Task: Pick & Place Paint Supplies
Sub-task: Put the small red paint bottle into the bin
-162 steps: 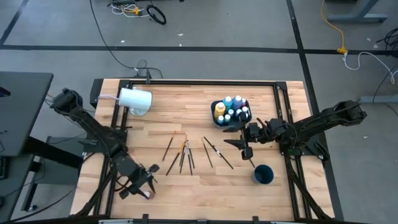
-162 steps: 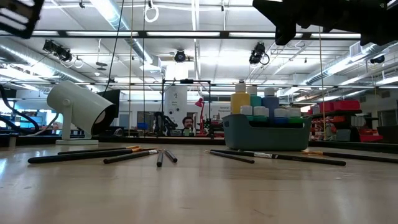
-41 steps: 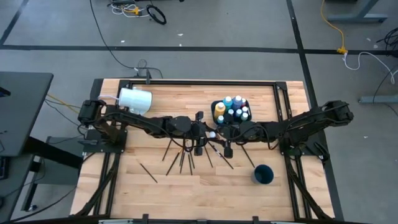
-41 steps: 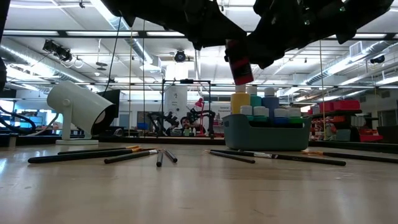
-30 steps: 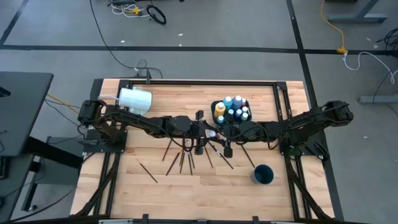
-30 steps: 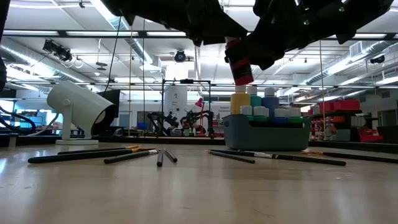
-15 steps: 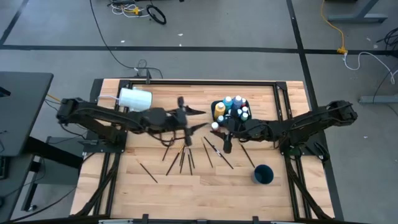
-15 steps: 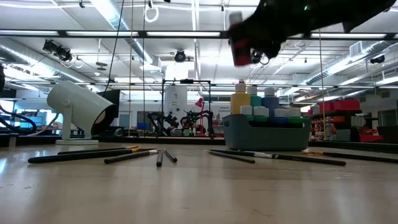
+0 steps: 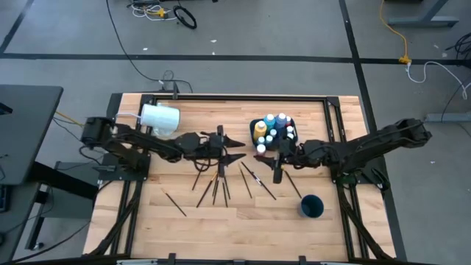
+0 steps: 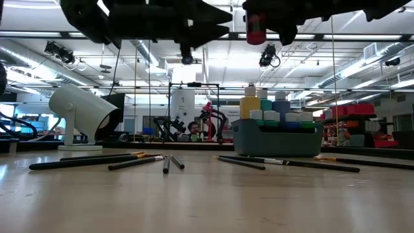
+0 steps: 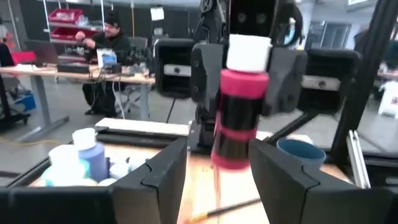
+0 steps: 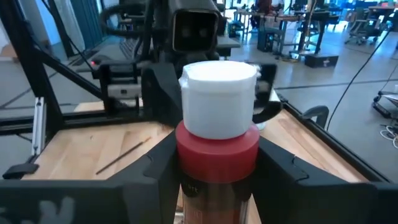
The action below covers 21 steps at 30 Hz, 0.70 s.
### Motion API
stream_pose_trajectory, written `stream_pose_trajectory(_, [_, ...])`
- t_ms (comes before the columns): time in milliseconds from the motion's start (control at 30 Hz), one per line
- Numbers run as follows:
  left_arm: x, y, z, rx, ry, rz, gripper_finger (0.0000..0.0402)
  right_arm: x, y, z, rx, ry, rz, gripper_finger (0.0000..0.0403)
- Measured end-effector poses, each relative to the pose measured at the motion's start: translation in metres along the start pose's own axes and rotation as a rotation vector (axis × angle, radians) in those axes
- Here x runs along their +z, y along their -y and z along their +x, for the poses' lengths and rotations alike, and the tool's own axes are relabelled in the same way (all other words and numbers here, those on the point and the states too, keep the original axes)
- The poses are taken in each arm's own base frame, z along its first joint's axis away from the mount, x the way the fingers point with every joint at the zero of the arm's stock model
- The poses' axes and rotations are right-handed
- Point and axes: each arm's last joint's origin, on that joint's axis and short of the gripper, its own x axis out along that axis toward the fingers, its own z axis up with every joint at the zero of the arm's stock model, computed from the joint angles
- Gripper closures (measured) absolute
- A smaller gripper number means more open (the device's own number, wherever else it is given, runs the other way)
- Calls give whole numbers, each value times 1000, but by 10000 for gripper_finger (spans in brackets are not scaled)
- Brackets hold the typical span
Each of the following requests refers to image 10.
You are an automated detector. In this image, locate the thin black hanging cord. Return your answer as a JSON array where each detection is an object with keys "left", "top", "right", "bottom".
[{"left": 148, "top": 38, "right": 152, "bottom": 143}]

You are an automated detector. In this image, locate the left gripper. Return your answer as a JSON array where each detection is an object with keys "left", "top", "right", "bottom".
[{"left": 108, "top": 0, "right": 234, "bottom": 56}]

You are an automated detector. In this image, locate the large teal paint bottle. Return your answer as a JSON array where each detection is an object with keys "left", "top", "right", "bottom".
[{"left": 257, "top": 89, "right": 273, "bottom": 113}]

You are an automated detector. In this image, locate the black ceiling camera with cable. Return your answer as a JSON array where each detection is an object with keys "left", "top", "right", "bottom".
[{"left": 258, "top": 44, "right": 281, "bottom": 68}]

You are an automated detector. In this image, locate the grey-teal storage caddy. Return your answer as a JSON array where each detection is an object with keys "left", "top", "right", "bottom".
[{"left": 230, "top": 118, "right": 325, "bottom": 159}]

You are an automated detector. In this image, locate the red storage bin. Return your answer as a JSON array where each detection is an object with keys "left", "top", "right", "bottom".
[
  {"left": 345, "top": 103, "right": 376, "bottom": 117},
  {"left": 373, "top": 139, "right": 399, "bottom": 149}
]

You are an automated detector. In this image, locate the black background stand frame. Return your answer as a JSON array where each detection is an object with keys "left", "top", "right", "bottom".
[{"left": 167, "top": 82, "right": 221, "bottom": 143}]

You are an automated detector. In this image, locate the small blue paint bottle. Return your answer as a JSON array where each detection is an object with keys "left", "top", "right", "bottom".
[{"left": 284, "top": 111, "right": 301, "bottom": 131}]

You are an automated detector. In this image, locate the red desk lamp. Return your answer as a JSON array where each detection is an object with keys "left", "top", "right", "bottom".
[{"left": 202, "top": 101, "right": 216, "bottom": 142}]

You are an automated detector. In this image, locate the black aluminium rig frame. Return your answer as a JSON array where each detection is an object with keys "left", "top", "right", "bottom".
[{"left": 0, "top": 139, "right": 414, "bottom": 160}]

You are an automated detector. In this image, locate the large periwinkle paint bottle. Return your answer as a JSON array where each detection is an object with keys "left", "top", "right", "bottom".
[{"left": 272, "top": 91, "right": 292, "bottom": 115}]

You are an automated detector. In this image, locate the black looped cable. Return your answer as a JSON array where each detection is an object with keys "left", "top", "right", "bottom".
[{"left": 0, "top": 109, "right": 42, "bottom": 144}]

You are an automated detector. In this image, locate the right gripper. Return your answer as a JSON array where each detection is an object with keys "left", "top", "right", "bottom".
[{"left": 241, "top": 0, "right": 327, "bottom": 47}]

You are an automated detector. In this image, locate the hanging black cable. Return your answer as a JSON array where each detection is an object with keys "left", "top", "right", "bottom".
[{"left": 107, "top": 43, "right": 120, "bottom": 97}]

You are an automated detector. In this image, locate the small teal-green paint bottle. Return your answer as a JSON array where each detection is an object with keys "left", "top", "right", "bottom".
[{"left": 263, "top": 110, "right": 281, "bottom": 127}]

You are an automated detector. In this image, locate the small red-brown paint bottle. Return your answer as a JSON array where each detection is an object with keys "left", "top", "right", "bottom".
[{"left": 245, "top": 11, "right": 267, "bottom": 46}]

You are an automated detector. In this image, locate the white spot lamp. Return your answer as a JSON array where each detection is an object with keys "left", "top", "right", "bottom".
[{"left": 48, "top": 83, "right": 121, "bottom": 152}]

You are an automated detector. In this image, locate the white cabinet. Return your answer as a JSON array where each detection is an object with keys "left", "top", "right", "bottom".
[{"left": 170, "top": 89, "right": 196, "bottom": 142}]

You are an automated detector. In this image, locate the black overhead light bar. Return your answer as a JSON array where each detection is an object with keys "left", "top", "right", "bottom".
[{"left": 0, "top": 30, "right": 414, "bottom": 41}]

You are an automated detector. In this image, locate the black monitor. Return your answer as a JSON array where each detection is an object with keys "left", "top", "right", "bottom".
[{"left": 102, "top": 93, "right": 126, "bottom": 142}]

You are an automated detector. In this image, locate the black ceiling camera cluster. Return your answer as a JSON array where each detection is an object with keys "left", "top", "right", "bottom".
[{"left": 44, "top": 41, "right": 76, "bottom": 65}]

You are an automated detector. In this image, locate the black paintbrush white label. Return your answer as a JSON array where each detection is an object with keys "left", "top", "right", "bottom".
[{"left": 218, "top": 155, "right": 361, "bottom": 173}]

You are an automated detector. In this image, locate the person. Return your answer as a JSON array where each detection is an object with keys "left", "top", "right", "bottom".
[{"left": 174, "top": 120, "right": 208, "bottom": 142}]

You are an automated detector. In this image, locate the large yellow paint bottle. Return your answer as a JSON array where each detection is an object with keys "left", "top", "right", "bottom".
[{"left": 239, "top": 84, "right": 261, "bottom": 120}]

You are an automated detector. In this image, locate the silver ventilation duct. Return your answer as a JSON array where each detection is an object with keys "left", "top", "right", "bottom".
[
  {"left": 318, "top": 41, "right": 414, "bottom": 90},
  {"left": 0, "top": 38, "right": 107, "bottom": 96}
]

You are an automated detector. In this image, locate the small turquoise paint bottle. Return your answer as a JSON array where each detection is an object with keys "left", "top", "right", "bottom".
[{"left": 249, "top": 109, "right": 265, "bottom": 126}]

